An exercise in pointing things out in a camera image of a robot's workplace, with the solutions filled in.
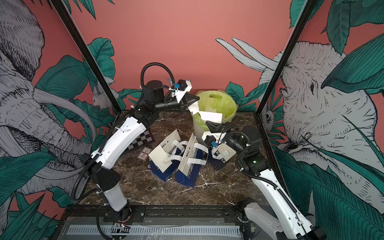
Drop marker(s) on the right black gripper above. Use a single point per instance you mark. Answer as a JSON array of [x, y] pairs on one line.
[[225, 132]]

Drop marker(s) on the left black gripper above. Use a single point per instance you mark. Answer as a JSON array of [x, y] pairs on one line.
[[183, 104]]

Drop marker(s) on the white receipt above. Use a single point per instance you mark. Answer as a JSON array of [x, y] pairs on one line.
[[160, 158], [206, 116]]

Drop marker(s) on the navy white paper bag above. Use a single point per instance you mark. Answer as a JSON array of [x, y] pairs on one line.
[[193, 158], [172, 145], [219, 156]]

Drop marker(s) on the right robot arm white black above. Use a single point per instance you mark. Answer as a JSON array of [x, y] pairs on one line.
[[286, 222]]

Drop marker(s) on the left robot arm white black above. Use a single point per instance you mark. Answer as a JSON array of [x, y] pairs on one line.
[[155, 98]]

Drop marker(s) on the white ribbed trash bin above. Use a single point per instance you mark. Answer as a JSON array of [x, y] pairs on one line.
[[199, 127]]

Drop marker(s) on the yellow-green plastic bin liner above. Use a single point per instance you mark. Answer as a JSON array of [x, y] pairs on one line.
[[218, 102]]

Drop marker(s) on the black white checkerboard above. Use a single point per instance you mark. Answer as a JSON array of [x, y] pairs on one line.
[[143, 140]]

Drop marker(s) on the small red white card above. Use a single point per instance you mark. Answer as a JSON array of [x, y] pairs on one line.
[[144, 153]]

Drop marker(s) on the white ribbed vent strip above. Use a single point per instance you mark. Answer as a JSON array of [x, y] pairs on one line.
[[138, 230]]

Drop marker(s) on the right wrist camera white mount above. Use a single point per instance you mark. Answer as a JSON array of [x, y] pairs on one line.
[[212, 139]]

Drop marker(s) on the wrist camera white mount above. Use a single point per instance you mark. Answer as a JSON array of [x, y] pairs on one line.
[[180, 89], [212, 139]]

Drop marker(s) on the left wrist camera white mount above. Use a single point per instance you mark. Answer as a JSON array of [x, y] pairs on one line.
[[180, 89]]

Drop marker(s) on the black mounting rail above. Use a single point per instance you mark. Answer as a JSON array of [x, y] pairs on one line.
[[137, 213]]

